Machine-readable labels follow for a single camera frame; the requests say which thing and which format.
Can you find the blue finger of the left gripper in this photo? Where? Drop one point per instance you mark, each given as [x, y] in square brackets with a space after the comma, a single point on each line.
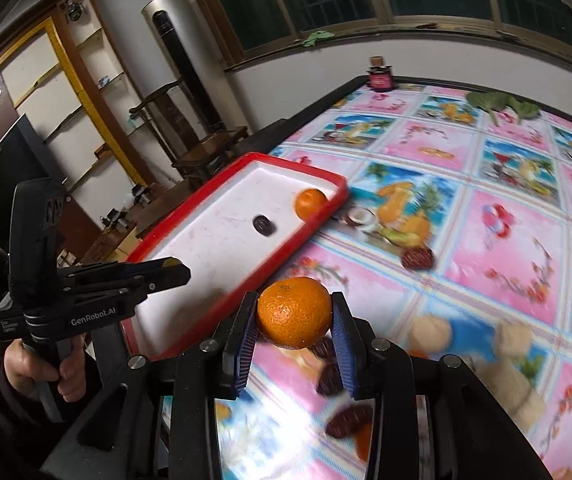
[153, 275]

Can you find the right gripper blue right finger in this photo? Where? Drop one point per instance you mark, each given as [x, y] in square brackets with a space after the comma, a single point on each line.
[351, 353]

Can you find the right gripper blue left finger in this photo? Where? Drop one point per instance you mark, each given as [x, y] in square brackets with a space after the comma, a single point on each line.
[239, 347]

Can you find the orange tangerine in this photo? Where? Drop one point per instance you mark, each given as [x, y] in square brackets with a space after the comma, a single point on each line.
[362, 441]
[295, 313]
[418, 354]
[309, 203]

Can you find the beige cake piece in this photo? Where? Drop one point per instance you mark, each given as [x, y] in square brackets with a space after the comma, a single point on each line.
[512, 340]
[429, 334]

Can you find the person's left hand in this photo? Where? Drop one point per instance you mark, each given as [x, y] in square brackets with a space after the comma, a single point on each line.
[24, 370]

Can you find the dark red date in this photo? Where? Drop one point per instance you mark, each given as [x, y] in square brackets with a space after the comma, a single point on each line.
[329, 381]
[349, 421]
[417, 258]
[323, 349]

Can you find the red and white tray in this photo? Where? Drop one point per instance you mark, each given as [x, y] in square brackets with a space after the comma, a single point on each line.
[212, 234]

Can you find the wooden chair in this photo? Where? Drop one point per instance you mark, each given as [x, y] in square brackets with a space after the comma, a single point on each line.
[194, 157]

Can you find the beige cake bar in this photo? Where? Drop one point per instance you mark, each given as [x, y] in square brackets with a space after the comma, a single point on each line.
[513, 385]

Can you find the colourful fruit-print tablecloth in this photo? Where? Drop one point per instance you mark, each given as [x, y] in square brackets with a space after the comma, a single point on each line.
[493, 203]

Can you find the tall standing air conditioner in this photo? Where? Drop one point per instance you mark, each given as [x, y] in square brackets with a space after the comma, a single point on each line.
[187, 49]

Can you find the small red jar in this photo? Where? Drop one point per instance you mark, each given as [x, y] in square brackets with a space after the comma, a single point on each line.
[380, 75]

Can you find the green leaves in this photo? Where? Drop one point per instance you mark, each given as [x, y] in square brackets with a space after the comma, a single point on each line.
[495, 102]

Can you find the green cloth on sill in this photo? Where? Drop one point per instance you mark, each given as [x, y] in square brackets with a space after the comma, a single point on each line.
[315, 38]

